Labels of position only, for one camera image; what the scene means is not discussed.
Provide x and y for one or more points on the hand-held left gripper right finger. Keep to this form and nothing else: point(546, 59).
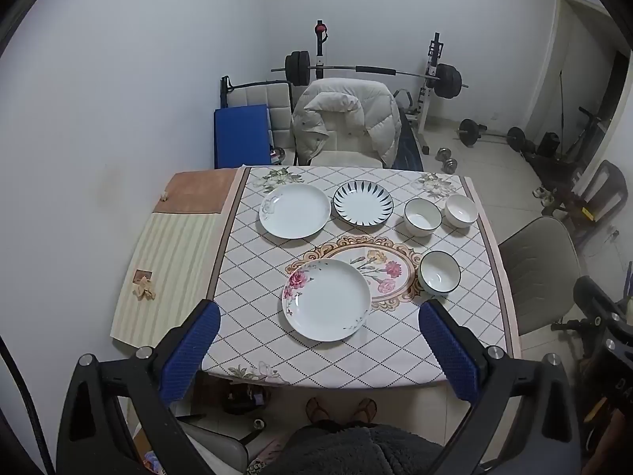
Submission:
point(450, 351)

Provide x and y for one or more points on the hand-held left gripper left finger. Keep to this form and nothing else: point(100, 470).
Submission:
point(190, 351)

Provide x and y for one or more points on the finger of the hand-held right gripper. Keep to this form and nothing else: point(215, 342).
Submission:
point(596, 299)

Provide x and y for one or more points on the pale green bowl dark rim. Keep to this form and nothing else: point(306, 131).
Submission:
point(440, 272)

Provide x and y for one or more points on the pink floral white plate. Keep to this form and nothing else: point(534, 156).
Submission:
point(329, 304)

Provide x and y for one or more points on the white bowl dark rim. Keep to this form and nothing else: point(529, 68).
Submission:
point(423, 215)
point(461, 209)

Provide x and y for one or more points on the blue leaf pattern plate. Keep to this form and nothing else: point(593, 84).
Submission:
point(363, 204)

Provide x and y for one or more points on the white plate grey floral print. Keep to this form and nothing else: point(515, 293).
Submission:
point(296, 212)

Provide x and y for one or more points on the short barbell black plates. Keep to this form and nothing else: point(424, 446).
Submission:
point(467, 132)

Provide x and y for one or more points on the long barbell black weight plates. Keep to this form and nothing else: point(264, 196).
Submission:
point(447, 79)

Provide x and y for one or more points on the grey plastic chair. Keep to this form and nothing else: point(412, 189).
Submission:
point(539, 272)

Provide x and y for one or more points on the black table base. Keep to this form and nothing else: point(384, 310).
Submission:
point(242, 400)

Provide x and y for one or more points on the crumpled beige tissue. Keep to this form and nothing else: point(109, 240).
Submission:
point(143, 289)

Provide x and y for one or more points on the diamond pattern floral tablecloth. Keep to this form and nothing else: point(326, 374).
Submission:
point(247, 267)

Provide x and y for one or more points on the person's right foot in sandal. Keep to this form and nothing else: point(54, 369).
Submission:
point(366, 409)

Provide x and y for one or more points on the person's foot in sandal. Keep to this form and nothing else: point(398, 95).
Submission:
point(366, 409)
point(316, 409)

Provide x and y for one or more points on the beige striped cloth brown end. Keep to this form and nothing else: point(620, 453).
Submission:
point(173, 247)

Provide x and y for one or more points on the dark wooden chair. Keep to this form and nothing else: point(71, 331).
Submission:
point(601, 193)

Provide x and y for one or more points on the pair of white shoes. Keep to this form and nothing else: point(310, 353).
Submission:
point(546, 196)

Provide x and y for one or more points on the dark fleece robe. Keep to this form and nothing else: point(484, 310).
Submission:
point(356, 450)

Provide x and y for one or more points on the person's left foot in sandal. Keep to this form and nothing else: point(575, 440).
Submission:
point(316, 409)

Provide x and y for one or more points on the chrome dumbbell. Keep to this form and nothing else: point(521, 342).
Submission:
point(451, 165)
point(444, 153)

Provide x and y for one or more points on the dark weight bench pad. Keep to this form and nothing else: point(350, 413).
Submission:
point(409, 151)

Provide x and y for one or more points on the blue folding exercise mat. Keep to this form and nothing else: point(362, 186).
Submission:
point(240, 136)

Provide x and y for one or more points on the white puffer jacket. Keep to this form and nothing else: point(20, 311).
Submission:
point(356, 114)

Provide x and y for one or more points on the beige quilted padded chair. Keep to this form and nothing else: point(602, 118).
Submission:
point(274, 101)

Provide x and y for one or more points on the white door frame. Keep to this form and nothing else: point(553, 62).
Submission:
point(554, 49)

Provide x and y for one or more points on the black metal frame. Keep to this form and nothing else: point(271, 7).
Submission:
point(225, 91)

